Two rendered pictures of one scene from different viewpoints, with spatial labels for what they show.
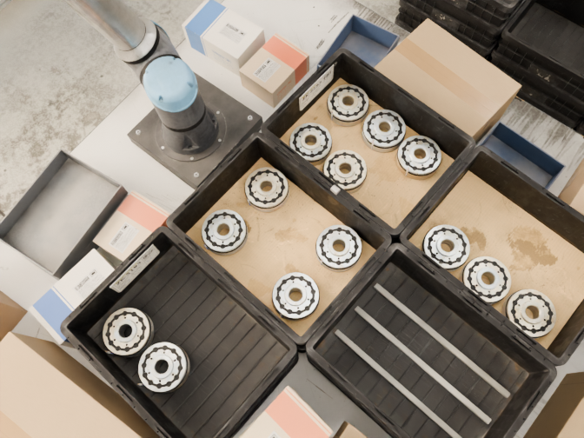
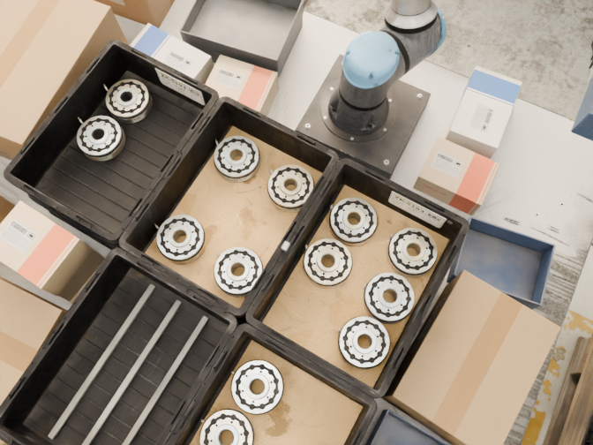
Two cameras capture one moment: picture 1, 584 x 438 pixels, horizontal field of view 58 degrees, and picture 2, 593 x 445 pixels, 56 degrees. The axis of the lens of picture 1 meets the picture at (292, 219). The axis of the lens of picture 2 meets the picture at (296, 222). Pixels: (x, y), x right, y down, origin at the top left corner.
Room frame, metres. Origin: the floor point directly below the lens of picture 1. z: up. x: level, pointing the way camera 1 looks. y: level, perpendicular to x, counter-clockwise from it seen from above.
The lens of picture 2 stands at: (0.38, -0.41, 2.00)
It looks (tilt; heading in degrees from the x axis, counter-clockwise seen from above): 71 degrees down; 75
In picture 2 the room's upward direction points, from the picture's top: 2 degrees counter-clockwise
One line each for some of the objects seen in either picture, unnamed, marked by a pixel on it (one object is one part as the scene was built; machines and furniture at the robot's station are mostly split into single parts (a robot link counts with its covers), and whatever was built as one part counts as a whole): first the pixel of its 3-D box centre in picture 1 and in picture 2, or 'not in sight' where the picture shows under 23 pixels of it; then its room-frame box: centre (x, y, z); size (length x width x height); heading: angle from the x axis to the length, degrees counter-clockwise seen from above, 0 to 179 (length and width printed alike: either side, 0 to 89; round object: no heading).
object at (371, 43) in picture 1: (357, 57); (499, 263); (0.91, -0.23, 0.74); 0.20 x 0.15 x 0.07; 142
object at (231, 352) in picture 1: (183, 341); (122, 147); (0.15, 0.25, 0.87); 0.40 x 0.30 x 0.11; 43
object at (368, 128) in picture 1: (384, 128); (389, 296); (0.61, -0.24, 0.86); 0.10 x 0.10 x 0.01
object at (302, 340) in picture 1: (277, 232); (231, 200); (0.36, 0.03, 0.92); 0.40 x 0.30 x 0.02; 43
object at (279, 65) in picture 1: (275, 70); (455, 176); (0.89, 0.00, 0.74); 0.16 x 0.12 x 0.07; 135
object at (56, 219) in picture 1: (61, 212); (243, 21); (0.51, 0.57, 0.78); 0.27 x 0.20 x 0.05; 143
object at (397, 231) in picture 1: (366, 137); (359, 271); (0.56, -0.19, 0.92); 0.40 x 0.30 x 0.02; 43
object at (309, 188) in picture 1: (279, 239); (235, 208); (0.36, 0.03, 0.87); 0.40 x 0.30 x 0.11; 43
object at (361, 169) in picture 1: (345, 169); (327, 261); (0.51, -0.14, 0.86); 0.10 x 0.10 x 0.01
